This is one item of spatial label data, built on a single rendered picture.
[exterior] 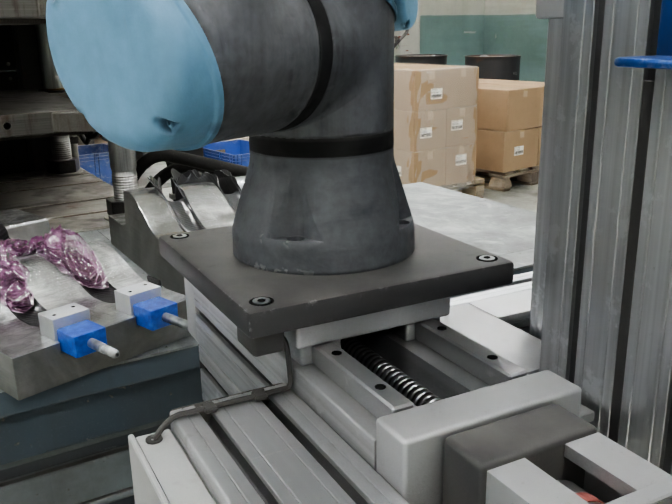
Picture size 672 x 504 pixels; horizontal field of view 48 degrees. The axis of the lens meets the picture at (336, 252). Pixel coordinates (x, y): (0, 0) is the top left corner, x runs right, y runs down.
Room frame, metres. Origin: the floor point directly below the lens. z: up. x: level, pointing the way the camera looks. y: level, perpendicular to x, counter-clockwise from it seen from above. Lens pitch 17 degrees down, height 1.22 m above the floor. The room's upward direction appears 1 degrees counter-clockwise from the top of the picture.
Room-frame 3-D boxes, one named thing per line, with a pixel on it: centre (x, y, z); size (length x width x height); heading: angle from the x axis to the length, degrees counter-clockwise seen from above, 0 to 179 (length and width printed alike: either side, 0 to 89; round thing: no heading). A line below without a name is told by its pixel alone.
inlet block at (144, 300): (0.93, 0.23, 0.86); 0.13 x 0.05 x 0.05; 48
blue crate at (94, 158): (4.79, 1.70, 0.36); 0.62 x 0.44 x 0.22; 121
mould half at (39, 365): (1.06, 0.48, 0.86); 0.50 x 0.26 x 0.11; 48
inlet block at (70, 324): (0.85, 0.30, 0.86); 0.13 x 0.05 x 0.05; 48
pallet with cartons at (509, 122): (6.23, -1.19, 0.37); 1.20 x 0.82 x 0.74; 39
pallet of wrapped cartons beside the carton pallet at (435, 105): (5.59, -0.41, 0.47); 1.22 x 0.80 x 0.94; 35
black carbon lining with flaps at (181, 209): (1.30, 0.21, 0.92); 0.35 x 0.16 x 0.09; 31
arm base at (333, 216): (0.61, 0.01, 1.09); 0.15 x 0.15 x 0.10
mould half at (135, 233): (1.32, 0.21, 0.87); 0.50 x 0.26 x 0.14; 31
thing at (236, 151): (5.14, 0.66, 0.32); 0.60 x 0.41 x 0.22; 37
